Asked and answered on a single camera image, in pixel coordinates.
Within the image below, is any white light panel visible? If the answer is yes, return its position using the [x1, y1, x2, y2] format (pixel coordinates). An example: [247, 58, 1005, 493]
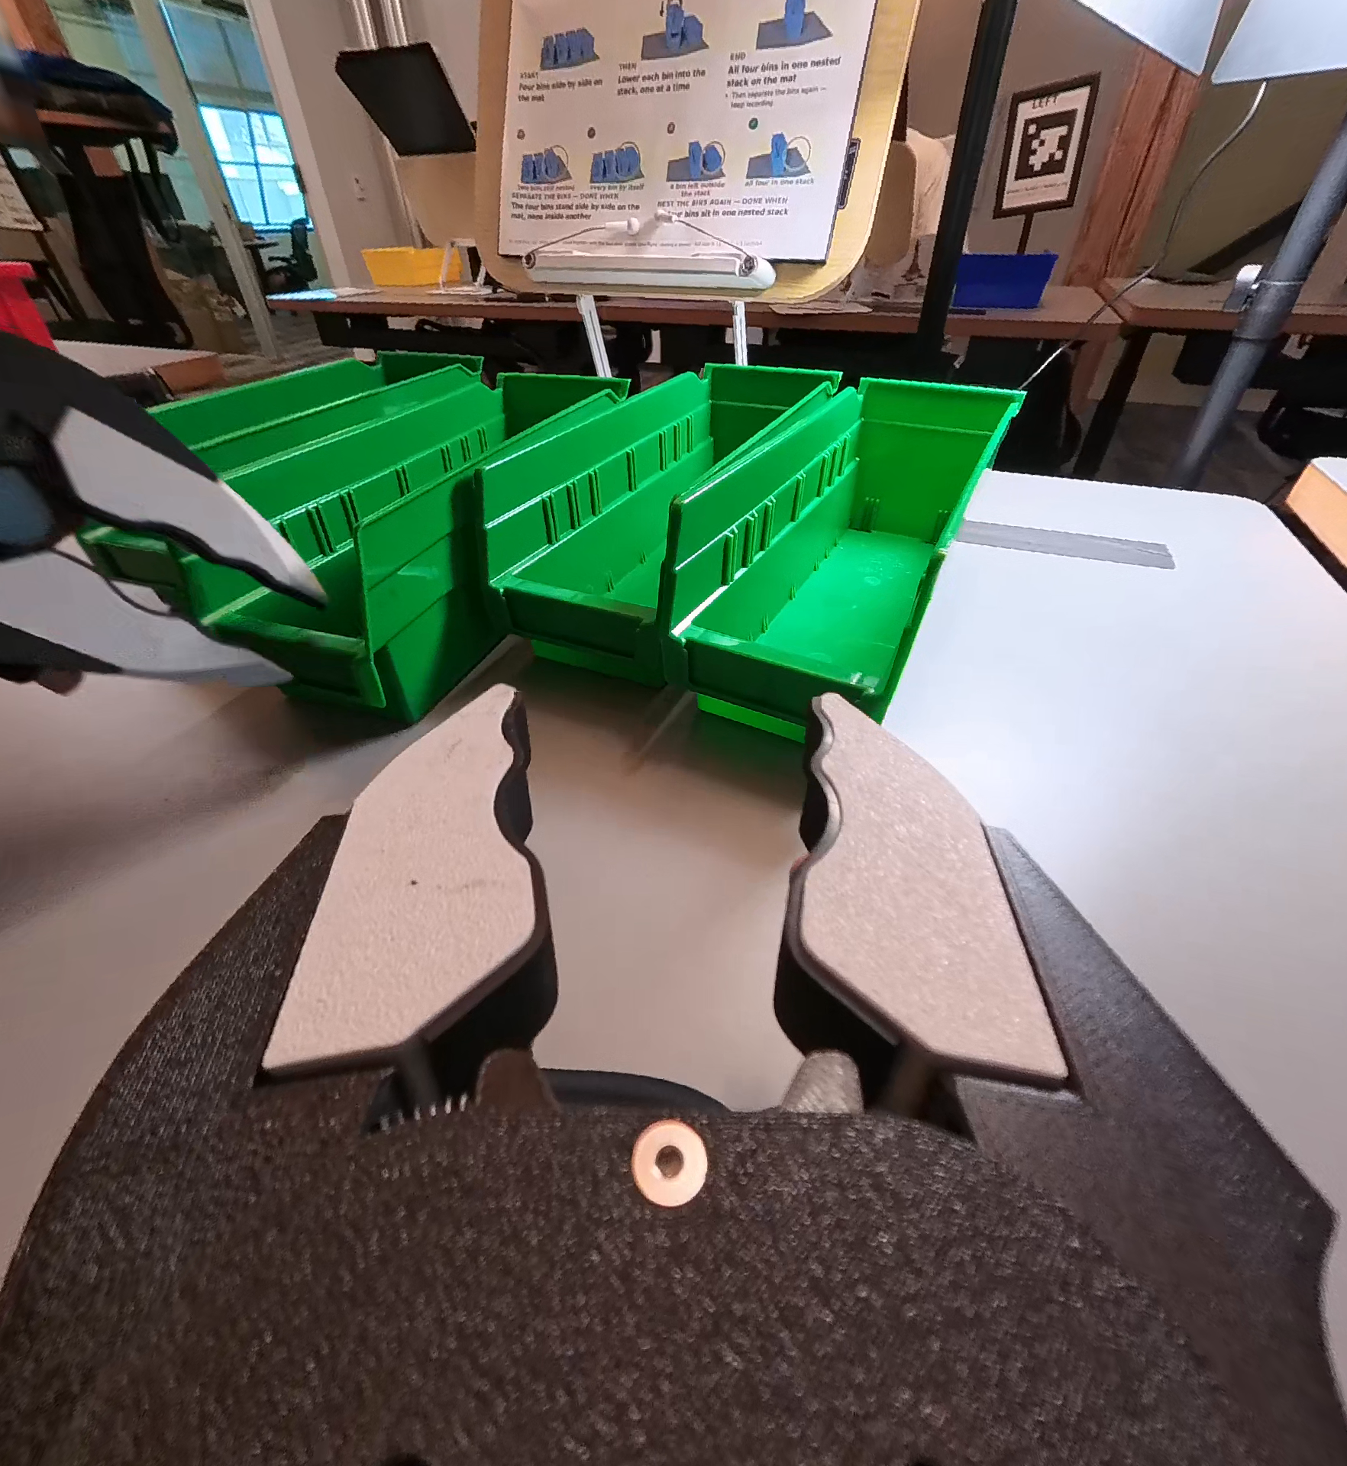
[1076, 0, 1227, 77]
[1210, 0, 1347, 89]

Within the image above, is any light grey desk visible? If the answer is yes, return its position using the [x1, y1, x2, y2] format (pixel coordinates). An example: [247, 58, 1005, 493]
[0, 468, 1347, 1466]

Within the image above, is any grey tape strip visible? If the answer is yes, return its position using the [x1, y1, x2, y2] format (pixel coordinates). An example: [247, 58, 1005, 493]
[957, 521, 1177, 573]

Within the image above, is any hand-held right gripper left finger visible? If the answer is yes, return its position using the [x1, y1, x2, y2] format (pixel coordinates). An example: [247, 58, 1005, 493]
[259, 684, 561, 1084]

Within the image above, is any wooden-edged side table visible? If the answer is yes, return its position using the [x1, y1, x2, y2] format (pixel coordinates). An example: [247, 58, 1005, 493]
[1281, 435, 1347, 640]

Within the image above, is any black-and-white marker sign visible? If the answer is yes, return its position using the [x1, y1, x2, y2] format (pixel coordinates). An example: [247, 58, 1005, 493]
[992, 74, 1103, 259]

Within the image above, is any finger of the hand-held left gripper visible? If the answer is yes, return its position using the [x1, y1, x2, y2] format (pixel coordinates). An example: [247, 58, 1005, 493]
[46, 405, 332, 609]
[0, 546, 295, 692]

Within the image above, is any blue plastic bin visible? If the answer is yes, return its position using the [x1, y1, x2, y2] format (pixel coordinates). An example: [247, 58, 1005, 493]
[953, 253, 1061, 313]

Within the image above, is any long wooden table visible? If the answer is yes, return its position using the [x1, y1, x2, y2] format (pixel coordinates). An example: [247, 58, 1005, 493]
[266, 280, 1124, 349]
[1097, 276, 1347, 343]

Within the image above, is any wooden clipboard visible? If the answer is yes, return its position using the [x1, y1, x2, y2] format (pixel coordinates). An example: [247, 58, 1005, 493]
[479, 0, 923, 307]

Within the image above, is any green plastic bin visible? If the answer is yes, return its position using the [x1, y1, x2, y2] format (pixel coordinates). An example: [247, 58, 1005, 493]
[77, 349, 487, 627]
[477, 364, 848, 690]
[661, 376, 1028, 742]
[186, 372, 632, 726]

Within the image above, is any black tilted monitor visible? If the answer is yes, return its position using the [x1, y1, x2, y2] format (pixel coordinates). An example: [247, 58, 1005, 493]
[335, 43, 479, 158]

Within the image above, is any yellow plastic bin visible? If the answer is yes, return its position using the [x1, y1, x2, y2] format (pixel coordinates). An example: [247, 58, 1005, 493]
[360, 246, 465, 288]

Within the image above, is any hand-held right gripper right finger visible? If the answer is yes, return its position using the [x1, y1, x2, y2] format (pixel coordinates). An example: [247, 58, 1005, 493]
[779, 692, 1074, 1090]

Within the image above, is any printed instruction sheet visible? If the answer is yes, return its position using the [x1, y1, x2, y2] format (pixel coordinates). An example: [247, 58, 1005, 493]
[498, 0, 879, 263]

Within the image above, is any white display stand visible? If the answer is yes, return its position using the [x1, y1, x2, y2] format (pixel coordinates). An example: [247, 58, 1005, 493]
[523, 231, 775, 380]

